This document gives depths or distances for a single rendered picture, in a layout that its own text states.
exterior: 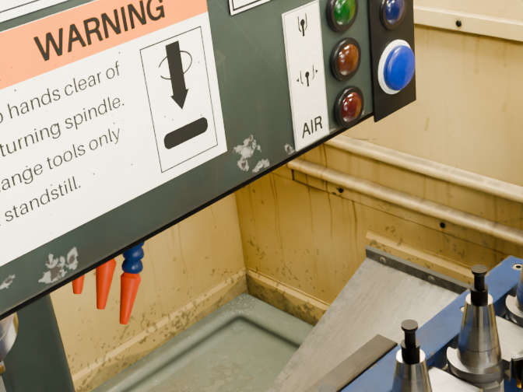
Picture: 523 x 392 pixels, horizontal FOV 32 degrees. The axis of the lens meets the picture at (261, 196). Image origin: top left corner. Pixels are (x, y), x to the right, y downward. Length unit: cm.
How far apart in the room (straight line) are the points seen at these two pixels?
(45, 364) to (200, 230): 71
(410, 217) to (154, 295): 60
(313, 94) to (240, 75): 6
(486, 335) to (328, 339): 83
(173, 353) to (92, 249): 155
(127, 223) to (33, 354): 90
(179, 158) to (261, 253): 158
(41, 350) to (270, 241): 79
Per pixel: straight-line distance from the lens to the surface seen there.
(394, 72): 60
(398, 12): 60
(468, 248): 164
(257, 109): 52
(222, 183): 52
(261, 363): 199
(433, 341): 97
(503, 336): 99
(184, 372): 201
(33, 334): 135
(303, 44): 54
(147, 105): 47
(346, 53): 56
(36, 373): 139
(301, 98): 55
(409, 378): 84
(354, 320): 173
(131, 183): 47
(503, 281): 106
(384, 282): 176
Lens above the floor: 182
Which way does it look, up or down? 28 degrees down
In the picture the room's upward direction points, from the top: 7 degrees counter-clockwise
